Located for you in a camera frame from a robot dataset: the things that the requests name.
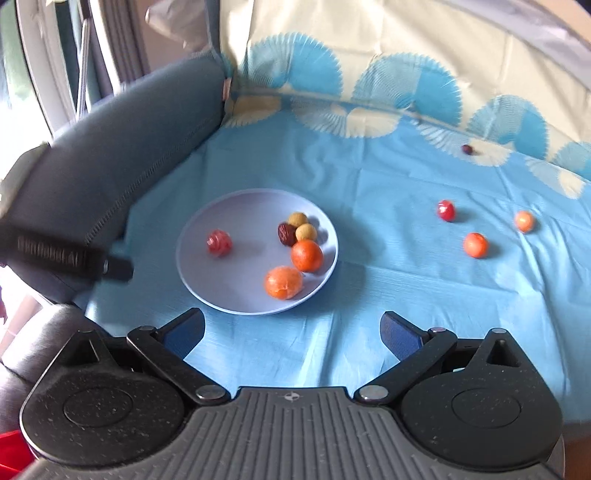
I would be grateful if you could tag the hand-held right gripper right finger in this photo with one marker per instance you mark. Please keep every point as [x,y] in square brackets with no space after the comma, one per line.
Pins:
[399,334]

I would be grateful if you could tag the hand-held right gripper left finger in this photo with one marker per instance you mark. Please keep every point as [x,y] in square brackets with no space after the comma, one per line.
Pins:
[184,333]

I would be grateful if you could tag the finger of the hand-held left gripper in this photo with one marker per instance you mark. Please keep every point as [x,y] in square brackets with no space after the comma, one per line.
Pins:
[119,269]

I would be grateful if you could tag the lavender plate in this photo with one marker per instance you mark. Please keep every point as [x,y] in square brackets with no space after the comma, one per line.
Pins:
[244,277]

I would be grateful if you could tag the small orange tangerine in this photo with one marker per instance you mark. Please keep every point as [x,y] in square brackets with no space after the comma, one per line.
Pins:
[475,244]
[525,221]
[283,282]

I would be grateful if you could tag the deep orange tangerine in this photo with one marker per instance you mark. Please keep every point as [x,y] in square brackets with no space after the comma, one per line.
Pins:
[306,256]

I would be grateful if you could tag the pale yellow longan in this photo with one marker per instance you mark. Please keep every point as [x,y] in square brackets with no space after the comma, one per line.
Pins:
[307,232]
[298,218]

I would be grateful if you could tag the dark red date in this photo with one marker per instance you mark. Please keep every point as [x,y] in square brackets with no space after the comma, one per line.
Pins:
[285,234]

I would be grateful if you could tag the blue fan print cloth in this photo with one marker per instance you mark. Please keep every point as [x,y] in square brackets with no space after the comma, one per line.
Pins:
[392,286]

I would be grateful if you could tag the dark grey cushion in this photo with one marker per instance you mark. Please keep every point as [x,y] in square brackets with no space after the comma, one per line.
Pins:
[37,341]

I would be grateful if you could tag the blue sofa armrest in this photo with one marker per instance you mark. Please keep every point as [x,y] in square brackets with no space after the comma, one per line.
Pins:
[138,152]

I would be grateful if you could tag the red round fruit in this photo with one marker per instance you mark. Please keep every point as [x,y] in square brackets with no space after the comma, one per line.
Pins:
[446,210]

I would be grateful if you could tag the white plastic bag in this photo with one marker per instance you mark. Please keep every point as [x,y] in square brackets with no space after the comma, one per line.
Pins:
[180,23]

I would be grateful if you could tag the white window frame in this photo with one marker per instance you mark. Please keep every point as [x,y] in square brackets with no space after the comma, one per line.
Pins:
[37,55]

